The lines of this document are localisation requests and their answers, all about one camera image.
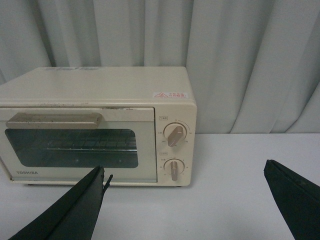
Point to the lower beige timer knob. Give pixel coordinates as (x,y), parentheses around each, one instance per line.
(174,167)

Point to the cream Toshiba toaster oven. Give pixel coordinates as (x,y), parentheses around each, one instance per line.
(116,87)

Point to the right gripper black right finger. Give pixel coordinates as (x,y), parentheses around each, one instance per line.
(297,199)

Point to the red warning sticker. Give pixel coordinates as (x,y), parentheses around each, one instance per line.
(176,95)

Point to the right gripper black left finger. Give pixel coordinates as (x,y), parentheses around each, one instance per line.
(74,215)

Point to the oven glass door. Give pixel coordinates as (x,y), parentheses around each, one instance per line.
(123,144)

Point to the beige oven door handle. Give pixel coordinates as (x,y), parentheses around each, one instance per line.
(55,121)

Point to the white pleated curtain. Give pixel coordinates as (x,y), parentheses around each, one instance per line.
(254,65)

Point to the upper beige temperature knob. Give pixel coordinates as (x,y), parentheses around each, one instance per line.
(174,133)

